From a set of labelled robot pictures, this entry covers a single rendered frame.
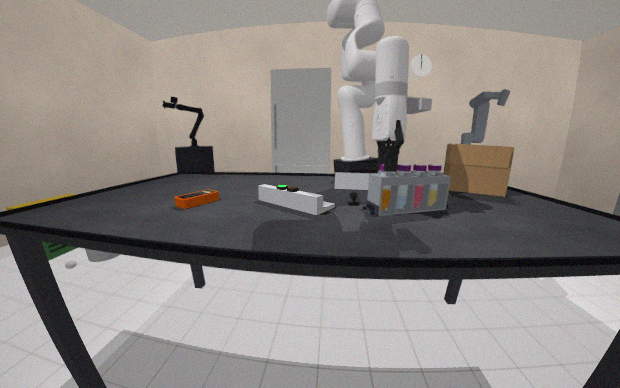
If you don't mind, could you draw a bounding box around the white control panel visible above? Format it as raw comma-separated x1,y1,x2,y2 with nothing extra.
334,172,369,206

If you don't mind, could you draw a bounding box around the brown cardboard box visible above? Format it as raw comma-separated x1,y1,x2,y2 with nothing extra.
444,144,515,197

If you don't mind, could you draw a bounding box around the orange pocket multimeter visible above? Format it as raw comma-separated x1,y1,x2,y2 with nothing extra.
175,190,219,209

